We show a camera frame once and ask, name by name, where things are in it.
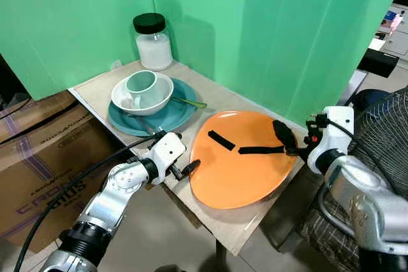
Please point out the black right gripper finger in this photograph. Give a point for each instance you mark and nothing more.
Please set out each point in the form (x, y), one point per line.
(261, 150)
(284, 133)

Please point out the orange plate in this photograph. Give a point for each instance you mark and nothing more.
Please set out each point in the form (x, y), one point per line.
(245, 173)

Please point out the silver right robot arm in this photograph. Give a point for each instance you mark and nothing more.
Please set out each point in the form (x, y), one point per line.
(366, 202)

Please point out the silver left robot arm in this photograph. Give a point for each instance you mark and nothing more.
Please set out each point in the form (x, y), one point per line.
(111, 189)

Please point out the short black flat strip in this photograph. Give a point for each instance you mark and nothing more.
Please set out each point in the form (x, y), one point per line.
(221, 140)

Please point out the teal plate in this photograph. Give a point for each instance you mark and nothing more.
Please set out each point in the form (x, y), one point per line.
(178, 118)

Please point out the green spoon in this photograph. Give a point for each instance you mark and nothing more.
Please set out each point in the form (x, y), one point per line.
(190, 102)

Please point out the white bowl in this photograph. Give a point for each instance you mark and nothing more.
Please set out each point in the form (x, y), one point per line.
(122, 101)

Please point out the pale green mug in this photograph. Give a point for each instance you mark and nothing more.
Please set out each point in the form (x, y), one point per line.
(143, 83)

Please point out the wide green backdrop panel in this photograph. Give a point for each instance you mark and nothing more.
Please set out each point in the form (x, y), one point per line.
(280, 36)

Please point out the plaid fabric seat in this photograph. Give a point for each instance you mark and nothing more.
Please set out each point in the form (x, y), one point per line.
(326, 241)

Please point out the black flat device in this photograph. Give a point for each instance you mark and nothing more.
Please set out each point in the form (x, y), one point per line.
(379, 63)

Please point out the glass jar with black lid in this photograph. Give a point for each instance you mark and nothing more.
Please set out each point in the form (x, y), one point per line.
(155, 48)

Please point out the printed cardboard box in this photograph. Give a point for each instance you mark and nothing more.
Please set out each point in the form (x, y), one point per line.
(38, 176)

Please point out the white drawer cabinet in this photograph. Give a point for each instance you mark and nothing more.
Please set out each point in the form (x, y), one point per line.
(399, 42)

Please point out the narrow green backdrop panel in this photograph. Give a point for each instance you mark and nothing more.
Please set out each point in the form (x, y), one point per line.
(70, 23)

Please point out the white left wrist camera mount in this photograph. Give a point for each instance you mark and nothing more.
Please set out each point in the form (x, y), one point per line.
(167, 150)

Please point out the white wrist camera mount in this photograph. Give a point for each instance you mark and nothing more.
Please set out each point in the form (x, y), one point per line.
(338, 125)
(167, 150)

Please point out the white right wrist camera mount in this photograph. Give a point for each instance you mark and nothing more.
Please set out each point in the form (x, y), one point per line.
(338, 125)

